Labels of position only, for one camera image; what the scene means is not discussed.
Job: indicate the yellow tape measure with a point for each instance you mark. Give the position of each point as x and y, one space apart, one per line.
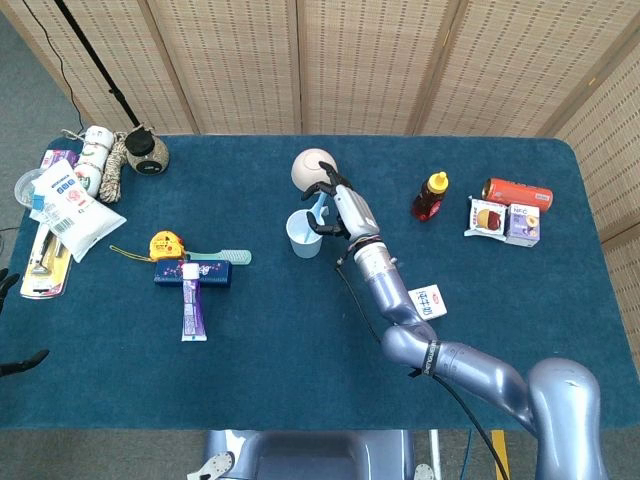
167 246

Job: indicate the white milk carton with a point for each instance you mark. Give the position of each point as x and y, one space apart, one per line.
430 302

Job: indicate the bamboo folding screen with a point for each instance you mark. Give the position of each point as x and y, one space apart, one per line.
360 65

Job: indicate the white roll tied with twine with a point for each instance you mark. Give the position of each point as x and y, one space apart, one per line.
92 155

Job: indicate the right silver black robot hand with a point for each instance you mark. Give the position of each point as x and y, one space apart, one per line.
355 212

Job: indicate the purple NFC juice carton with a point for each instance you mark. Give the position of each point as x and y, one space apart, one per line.
522 225

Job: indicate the dark blue floral box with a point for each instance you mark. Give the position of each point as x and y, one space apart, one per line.
167 275

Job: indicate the blue-grey robot torso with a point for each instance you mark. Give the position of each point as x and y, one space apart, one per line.
310 455

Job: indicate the honey bear bottle yellow cap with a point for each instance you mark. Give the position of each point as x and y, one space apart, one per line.
427 202

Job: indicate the cream upturned bowl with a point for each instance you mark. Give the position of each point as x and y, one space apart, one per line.
307 170

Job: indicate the blue table cloth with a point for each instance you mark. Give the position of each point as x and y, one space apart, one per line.
250 370

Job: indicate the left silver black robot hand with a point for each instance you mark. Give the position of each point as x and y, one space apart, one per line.
20 364

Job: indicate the purple toothpaste tube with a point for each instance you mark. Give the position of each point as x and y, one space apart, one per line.
192 310

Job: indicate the green scrub brush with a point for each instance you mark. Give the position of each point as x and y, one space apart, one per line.
230 256

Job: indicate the razor blister pack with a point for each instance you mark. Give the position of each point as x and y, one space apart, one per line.
42 272

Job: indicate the orange drink can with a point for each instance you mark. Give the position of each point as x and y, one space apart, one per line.
520 194

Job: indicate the white fruit snack packet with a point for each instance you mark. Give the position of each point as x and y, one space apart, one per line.
487 220

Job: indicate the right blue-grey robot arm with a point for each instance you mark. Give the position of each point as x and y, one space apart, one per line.
480 365

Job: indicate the glass jar black lid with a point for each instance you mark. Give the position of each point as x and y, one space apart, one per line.
147 152

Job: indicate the white salt bag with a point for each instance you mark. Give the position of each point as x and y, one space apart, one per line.
75 215

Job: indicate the clear plastic cup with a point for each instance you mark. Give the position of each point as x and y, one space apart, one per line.
24 187

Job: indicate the black stand pole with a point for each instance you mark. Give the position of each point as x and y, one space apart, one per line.
95 60

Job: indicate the purple packet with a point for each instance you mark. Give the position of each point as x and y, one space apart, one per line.
52 159

